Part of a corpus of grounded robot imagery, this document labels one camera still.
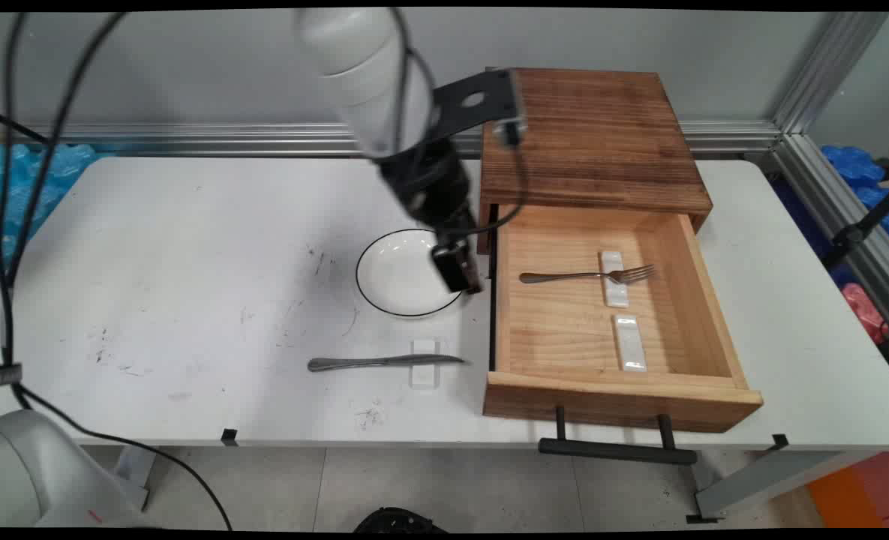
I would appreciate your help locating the slanted aluminium frame post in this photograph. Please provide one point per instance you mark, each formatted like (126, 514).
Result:
(827, 75)

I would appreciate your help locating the white ceramic cutlery rest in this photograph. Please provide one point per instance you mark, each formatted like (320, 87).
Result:
(424, 377)
(615, 292)
(631, 345)

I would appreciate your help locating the orange box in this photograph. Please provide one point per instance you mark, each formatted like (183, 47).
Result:
(860, 491)

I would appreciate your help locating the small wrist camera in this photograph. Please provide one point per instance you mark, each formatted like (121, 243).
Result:
(510, 132)

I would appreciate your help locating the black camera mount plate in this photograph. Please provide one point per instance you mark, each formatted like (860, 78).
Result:
(474, 101)

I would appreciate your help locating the white robot base link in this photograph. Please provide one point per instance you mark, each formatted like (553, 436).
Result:
(39, 472)

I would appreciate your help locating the blue plastic bag pile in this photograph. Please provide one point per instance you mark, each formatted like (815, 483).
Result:
(864, 176)
(31, 180)

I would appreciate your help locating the aluminium side frame rail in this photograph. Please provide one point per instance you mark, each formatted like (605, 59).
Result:
(842, 217)

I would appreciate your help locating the white plate with black rim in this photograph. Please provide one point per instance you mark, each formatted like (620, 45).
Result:
(399, 277)

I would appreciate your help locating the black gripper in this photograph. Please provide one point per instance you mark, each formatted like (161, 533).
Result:
(429, 187)

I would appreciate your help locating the black tripod stand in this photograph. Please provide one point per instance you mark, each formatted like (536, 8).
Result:
(860, 231)

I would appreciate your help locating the dark wooden cabinet box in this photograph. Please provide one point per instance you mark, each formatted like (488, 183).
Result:
(587, 135)

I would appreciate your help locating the silver metal fork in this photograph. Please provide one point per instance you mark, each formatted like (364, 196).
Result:
(564, 277)

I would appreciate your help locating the light wooden drawer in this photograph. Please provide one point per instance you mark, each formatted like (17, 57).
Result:
(564, 337)

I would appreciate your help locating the silver metal table knife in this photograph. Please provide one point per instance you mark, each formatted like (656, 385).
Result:
(369, 363)

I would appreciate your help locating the black round floor object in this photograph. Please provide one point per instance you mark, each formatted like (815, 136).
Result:
(397, 521)

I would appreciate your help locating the red plastic bag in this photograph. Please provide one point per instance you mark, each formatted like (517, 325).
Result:
(864, 311)

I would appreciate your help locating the black table edge clip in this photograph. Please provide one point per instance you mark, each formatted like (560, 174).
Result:
(779, 442)
(229, 437)

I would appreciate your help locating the horizontal aluminium frame rail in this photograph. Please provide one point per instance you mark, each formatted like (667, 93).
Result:
(189, 139)

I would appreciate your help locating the grey table leg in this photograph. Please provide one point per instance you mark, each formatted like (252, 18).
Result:
(135, 476)
(774, 480)

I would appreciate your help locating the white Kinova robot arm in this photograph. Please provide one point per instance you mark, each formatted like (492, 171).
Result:
(361, 75)

